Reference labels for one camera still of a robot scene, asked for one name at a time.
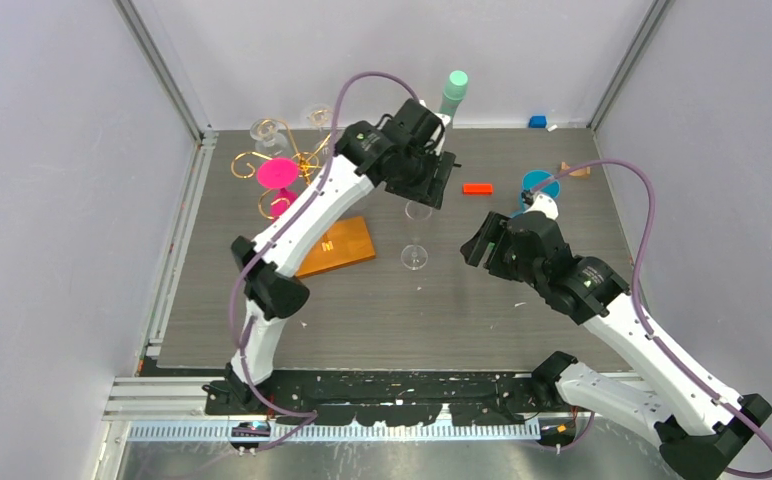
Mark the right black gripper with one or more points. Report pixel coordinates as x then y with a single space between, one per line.
492 230

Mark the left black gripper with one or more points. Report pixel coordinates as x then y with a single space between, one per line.
431 188

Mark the clear wine glass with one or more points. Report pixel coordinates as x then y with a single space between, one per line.
414 255
318 116
269 139

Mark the blue plastic wine glass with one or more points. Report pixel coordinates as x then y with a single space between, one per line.
538 177

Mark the pink plastic wine glass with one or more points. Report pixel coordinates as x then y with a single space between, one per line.
277 175

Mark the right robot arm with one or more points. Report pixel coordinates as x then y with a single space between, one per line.
697 423

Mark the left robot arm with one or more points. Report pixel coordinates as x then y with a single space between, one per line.
403 152

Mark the orange wooden rack base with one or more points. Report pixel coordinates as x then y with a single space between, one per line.
347 242

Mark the orange flat block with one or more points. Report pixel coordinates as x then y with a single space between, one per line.
478 189

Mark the mint green microphone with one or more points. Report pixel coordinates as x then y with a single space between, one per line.
453 93

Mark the blue small block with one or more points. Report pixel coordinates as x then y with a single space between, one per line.
538 122

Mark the tan curved wooden piece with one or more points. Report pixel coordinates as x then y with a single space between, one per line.
572 171

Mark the gold wire glass rack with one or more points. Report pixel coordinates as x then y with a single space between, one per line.
245 164

